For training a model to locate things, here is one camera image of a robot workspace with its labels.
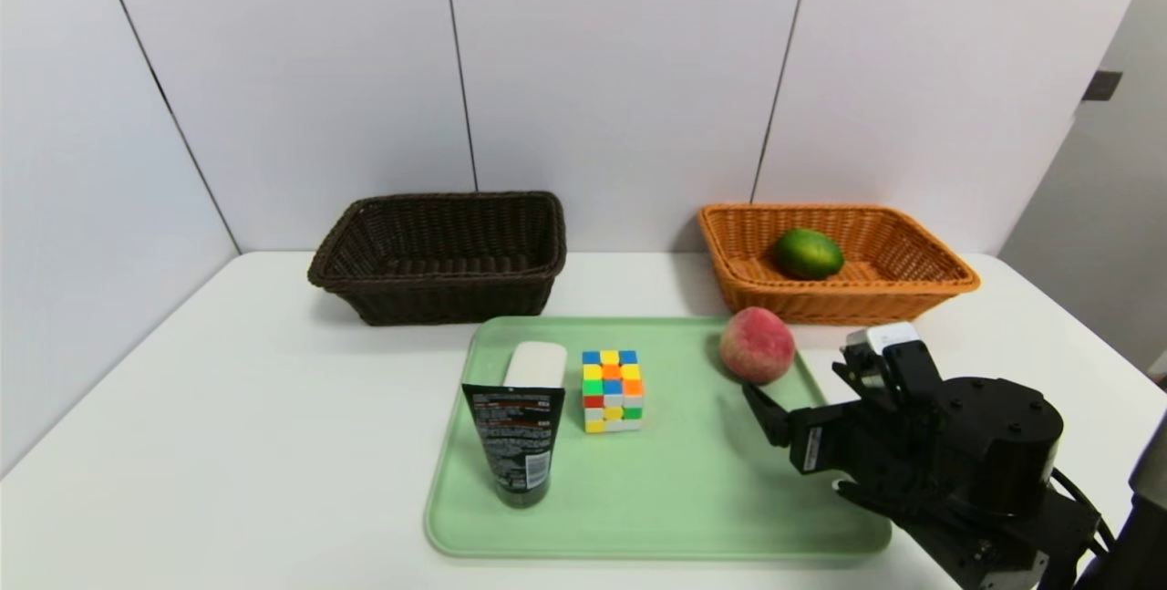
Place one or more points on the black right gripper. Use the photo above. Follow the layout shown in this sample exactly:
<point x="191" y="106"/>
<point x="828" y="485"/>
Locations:
<point x="810" y="446"/>

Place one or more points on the pink peach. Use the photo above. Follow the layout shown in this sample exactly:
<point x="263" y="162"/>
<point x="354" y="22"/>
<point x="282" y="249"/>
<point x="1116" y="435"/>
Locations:
<point x="757" y="346"/>

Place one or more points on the green mango fruit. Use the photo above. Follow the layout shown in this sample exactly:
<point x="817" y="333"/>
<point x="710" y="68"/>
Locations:
<point x="809" y="253"/>

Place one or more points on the black cosmetic tube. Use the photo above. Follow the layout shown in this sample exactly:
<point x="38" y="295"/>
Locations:
<point x="515" y="444"/>

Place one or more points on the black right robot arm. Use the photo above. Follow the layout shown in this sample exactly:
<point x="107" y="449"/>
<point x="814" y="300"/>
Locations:
<point x="998" y="444"/>

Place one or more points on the orange wicker basket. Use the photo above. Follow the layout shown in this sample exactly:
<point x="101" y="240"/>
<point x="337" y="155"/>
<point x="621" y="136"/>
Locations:
<point x="875" y="294"/>

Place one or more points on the dark brown wicker basket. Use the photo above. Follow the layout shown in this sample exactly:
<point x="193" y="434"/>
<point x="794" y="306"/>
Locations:
<point x="438" y="262"/>

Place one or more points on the light green plastic tray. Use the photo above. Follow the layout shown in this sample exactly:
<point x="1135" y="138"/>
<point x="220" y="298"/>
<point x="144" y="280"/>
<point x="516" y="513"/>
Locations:
<point x="675" y="499"/>

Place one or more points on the colourful puzzle cube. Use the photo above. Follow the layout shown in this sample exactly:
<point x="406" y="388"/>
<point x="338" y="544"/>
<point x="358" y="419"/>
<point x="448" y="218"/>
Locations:
<point x="612" y="392"/>

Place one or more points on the white soap bar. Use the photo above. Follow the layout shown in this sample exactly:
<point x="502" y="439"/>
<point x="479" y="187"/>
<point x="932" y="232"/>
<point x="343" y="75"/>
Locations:
<point x="535" y="364"/>

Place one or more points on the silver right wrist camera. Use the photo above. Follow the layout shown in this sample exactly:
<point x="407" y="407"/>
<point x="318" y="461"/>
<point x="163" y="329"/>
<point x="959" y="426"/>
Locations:
<point x="882" y="339"/>

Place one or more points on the black wall fixture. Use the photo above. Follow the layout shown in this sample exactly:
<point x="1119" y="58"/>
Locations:
<point x="1103" y="86"/>

